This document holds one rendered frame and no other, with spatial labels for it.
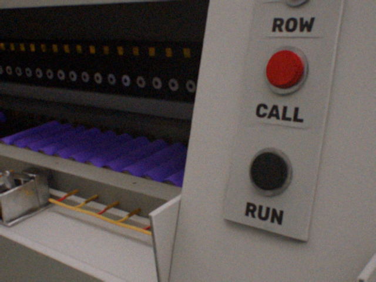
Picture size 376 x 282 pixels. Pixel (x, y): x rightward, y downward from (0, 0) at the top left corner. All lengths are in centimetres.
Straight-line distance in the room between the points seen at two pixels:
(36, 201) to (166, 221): 16
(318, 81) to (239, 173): 5
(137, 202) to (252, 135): 13
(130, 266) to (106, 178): 8
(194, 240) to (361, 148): 9
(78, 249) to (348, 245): 17
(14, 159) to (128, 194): 13
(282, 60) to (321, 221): 7
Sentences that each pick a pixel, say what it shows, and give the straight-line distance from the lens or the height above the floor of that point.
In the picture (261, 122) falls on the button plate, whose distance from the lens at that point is 22.
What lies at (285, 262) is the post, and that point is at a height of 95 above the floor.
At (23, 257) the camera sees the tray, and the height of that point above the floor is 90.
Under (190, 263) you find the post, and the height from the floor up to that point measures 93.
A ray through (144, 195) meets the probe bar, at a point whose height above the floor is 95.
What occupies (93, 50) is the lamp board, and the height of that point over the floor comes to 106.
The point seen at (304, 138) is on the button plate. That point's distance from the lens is 21.
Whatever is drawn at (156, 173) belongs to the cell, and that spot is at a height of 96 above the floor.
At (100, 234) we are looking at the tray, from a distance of 33.
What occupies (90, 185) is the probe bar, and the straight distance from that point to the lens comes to 35.
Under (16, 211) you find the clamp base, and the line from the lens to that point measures 37.
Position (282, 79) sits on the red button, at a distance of 21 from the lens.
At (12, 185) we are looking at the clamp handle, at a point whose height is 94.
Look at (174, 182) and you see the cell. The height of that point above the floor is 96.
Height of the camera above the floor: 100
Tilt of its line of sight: 2 degrees down
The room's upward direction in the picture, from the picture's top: 8 degrees clockwise
